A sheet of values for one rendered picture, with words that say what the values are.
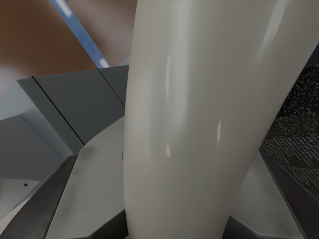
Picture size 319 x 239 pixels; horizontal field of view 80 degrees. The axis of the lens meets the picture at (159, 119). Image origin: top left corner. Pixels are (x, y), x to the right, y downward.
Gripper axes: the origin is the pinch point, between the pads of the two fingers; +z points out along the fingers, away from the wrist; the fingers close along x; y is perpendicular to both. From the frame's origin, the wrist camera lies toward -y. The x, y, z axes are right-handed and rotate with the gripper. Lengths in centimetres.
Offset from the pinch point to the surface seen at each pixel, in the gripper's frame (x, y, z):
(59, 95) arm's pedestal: -36, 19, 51
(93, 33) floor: -47, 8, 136
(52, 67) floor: -86, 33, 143
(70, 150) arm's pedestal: -29, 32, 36
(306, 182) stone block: 47, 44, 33
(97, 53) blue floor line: -46, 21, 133
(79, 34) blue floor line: -58, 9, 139
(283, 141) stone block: 37, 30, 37
